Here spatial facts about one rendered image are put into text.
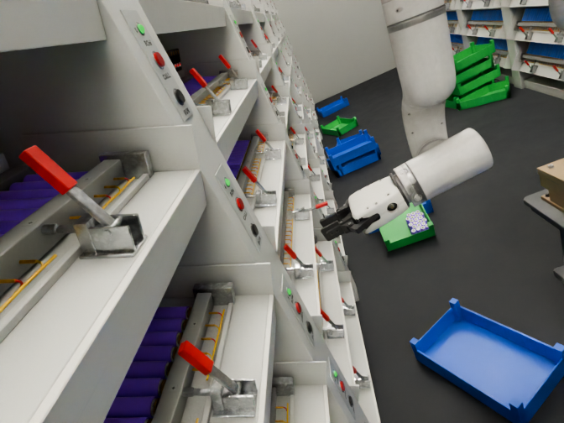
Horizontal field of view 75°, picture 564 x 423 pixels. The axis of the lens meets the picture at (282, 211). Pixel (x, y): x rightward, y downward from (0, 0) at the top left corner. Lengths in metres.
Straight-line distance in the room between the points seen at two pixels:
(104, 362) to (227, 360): 0.22
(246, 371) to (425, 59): 0.52
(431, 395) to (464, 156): 0.68
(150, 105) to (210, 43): 0.70
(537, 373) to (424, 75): 0.80
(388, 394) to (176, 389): 0.87
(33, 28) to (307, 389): 0.55
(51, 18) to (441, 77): 0.54
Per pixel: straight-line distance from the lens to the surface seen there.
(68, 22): 0.37
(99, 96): 0.44
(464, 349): 1.23
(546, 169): 1.17
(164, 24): 0.60
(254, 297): 0.50
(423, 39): 0.67
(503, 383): 1.16
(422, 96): 0.68
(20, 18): 0.33
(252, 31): 1.80
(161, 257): 0.31
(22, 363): 0.24
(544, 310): 1.31
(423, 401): 1.16
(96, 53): 0.43
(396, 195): 0.71
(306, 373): 0.61
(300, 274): 0.82
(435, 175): 0.72
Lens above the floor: 0.96
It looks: 24 degrees down
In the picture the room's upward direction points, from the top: 27 degrees counter-clockwise
